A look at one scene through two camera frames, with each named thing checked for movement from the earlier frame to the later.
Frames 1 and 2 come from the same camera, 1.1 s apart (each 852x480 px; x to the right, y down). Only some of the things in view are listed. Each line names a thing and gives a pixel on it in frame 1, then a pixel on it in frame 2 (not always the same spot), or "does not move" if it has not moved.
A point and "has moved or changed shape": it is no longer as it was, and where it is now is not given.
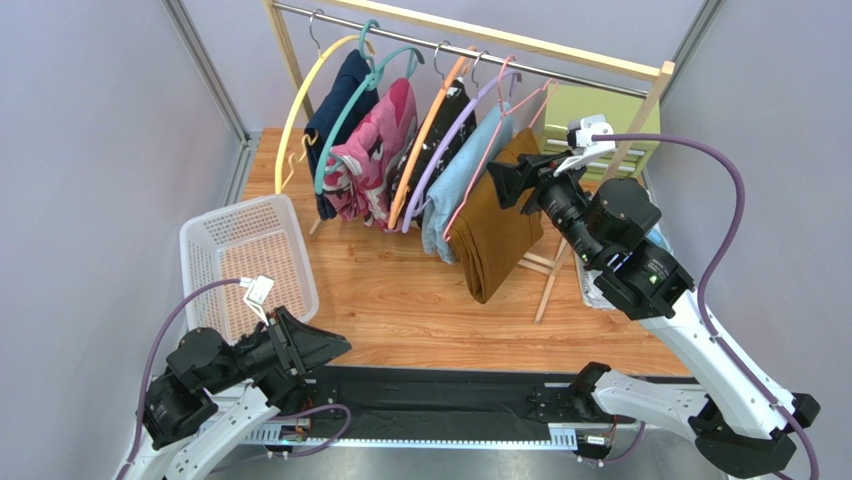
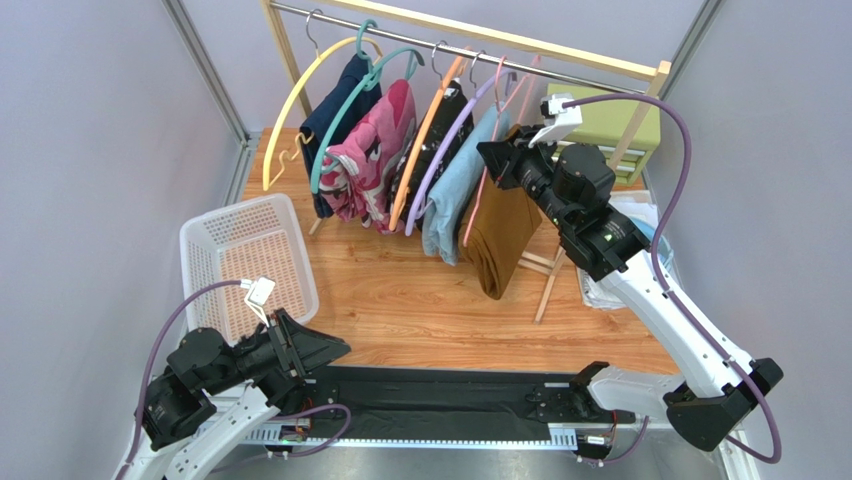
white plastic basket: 247,240 does not move
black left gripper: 300,347 does not move
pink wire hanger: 504,111 has moved or changed shape
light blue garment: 449,197 does not move
